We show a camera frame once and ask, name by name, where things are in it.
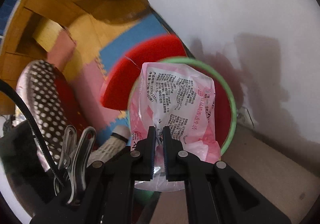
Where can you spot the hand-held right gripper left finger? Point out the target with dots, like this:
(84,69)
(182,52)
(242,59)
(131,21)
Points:
(150,149)

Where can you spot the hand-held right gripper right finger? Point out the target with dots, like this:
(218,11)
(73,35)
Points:
(168,149)

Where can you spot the pink printed plastic wrapper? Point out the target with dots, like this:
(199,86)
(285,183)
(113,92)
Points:
(175,94)

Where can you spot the red trash bin green rim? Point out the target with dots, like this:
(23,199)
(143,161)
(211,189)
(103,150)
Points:
(150,49)

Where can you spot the white sock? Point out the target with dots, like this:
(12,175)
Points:
(112,144)

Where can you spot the metal spring clip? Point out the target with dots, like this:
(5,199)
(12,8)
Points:
(75,159)

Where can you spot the pink foam floor mat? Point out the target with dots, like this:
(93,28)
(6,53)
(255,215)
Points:
(92,81)

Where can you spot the blue foam floor mat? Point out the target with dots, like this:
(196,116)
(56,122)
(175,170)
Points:
(140,36)

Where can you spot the polka dot cloth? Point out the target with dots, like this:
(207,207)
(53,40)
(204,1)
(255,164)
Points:
(42,99)

